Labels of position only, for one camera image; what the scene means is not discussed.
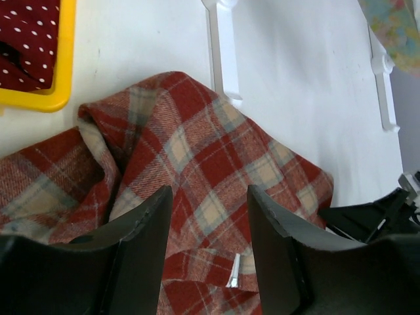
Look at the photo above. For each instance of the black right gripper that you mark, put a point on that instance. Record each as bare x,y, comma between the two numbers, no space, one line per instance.
366,222

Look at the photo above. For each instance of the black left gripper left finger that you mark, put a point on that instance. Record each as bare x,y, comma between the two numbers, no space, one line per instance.
115,269

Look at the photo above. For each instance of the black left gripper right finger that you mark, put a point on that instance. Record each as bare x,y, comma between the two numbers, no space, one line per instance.
303,269

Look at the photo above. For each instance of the red plaid skirt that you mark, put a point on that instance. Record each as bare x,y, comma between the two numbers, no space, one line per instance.
166,130

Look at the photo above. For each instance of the pastel floral skirt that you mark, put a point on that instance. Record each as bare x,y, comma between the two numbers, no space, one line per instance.
396,25

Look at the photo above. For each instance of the yellow plastic tray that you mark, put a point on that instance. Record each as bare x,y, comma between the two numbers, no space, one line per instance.
55,98

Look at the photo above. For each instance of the red polka dot cloth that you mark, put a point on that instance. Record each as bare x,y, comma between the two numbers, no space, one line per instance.
29,39

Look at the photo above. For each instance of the white metal clothes rack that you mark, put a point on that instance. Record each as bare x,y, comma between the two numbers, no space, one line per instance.
222,51

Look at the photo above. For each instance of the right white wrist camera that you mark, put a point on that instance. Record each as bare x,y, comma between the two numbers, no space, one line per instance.
409,183

